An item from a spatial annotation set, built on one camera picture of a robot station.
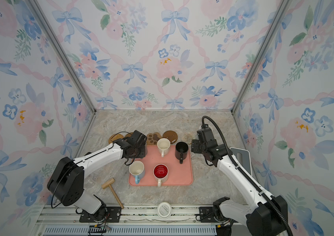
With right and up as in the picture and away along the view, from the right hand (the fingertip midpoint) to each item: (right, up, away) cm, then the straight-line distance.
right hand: (200, 142), depth 81 cm
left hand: (-33, -6, +8) cm, 34 cm away
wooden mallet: (-51, -23, +2) cm, 56 cm away
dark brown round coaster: (-16, +3, +22) cm, 27 cm away
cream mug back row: (-21, -3, +12) cm, 24 cm away
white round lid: (-19, -31, -11) cm, 38 cm away
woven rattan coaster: (-56, +1, +22) cm, 60 cm away
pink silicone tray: (-12, -19, +6) cm, 24 cm away
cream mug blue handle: (-35, -14, 0) cm, 38 cm away
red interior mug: (-22, -18, +4) cm, 29 cm away
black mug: (-9, -6, +13) cm, 17 cm away
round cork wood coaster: (-38, +4, -3) cm, 39 cm away
